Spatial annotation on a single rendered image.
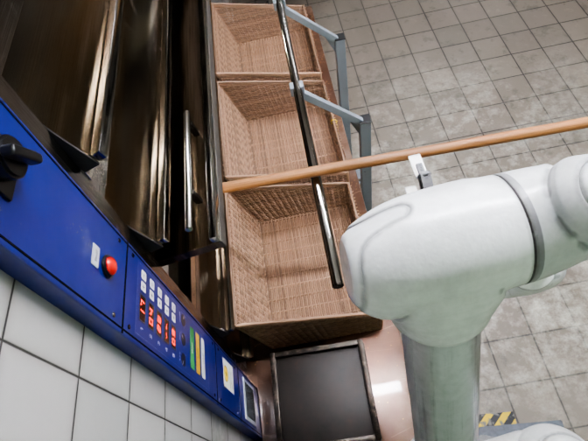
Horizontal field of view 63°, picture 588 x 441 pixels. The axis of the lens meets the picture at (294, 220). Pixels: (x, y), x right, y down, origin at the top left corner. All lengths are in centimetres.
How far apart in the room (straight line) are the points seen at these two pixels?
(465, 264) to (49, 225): 47
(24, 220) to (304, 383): 105
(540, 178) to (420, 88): 274
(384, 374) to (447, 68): 227
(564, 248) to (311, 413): 103
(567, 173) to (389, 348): 126
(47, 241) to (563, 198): 56
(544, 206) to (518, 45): 314
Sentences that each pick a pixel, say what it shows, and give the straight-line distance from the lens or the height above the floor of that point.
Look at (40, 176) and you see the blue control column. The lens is 63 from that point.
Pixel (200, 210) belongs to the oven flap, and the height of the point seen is 141.
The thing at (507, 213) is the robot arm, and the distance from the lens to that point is 54.
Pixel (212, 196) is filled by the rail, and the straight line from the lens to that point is 101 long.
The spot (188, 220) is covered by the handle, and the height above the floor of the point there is 147.
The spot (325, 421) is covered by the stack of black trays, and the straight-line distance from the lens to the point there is 145.
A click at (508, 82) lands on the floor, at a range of 339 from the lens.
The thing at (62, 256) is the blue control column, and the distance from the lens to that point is 64.
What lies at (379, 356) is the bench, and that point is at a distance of 172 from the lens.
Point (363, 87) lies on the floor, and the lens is 329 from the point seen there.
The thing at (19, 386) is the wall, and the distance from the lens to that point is 60.
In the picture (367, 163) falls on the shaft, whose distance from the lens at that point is 132.
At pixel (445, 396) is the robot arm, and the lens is 71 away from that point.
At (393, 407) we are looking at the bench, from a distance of 168.
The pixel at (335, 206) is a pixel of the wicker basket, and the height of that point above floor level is 59.
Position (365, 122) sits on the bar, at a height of 95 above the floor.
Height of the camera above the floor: 223
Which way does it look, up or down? 57 degrees down
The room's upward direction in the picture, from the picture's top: 15 degrees counter-clockwise
